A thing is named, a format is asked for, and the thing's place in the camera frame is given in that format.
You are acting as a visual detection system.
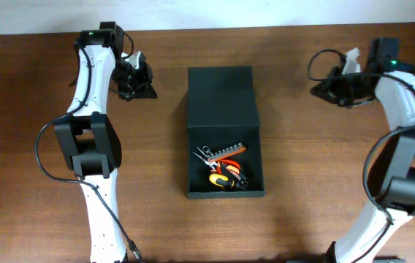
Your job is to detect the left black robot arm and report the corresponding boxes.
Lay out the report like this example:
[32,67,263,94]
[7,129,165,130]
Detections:
[52,22,158,262]

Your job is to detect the orange black long-nose pliers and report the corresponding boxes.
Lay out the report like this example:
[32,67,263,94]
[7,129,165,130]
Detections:
[194,146,243,180]

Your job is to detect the silver ring wrench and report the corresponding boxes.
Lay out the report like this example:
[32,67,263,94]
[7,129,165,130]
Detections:
[201,145,249,188]

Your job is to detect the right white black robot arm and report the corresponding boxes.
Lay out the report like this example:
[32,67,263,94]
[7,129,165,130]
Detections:
[310,37,415,263]

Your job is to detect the yellow black screwdriver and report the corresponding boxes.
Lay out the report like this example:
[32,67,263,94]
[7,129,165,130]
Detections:
[209,173,246,191]

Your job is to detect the black gift box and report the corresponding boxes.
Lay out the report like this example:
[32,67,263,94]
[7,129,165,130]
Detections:
[187,66,265,199]

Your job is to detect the right black camera cable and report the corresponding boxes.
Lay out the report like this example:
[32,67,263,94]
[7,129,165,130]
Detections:
[306,48,415,226]

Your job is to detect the orange socket bit rail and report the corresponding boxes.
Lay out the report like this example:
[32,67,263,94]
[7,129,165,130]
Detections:
[207,142,247,162]

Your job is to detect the black camera cable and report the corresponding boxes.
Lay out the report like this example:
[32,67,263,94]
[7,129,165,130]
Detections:
[34,31,146,263]
[306,48,415,226]

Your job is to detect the left black camera cable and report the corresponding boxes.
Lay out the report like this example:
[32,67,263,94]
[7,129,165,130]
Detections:
[34,31,146,263]

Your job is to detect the small red handled pliers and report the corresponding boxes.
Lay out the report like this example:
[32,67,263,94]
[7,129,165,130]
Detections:
[217,159,241,175]

